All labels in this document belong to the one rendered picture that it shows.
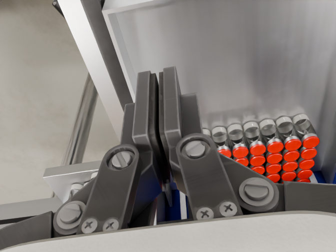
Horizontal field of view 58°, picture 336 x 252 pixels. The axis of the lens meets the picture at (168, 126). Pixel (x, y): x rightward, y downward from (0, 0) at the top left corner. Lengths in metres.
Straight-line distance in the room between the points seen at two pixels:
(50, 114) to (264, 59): 1.41
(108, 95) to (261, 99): 0.20
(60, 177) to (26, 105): 1.16
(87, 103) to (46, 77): 0.63
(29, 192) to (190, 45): 2.01
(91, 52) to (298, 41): 0.24
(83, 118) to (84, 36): 0.53
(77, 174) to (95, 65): 0.22
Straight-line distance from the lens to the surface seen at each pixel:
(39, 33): 1.42
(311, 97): 0.44
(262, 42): 0.37
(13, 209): 0.70
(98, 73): 0.38
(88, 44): 0.36
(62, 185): 0.56
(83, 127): 0.85
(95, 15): 0.32
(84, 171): 0.52
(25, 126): 1.79
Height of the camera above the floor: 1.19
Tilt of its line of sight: 47 degrees down
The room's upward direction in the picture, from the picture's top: 178 degrees clockwise
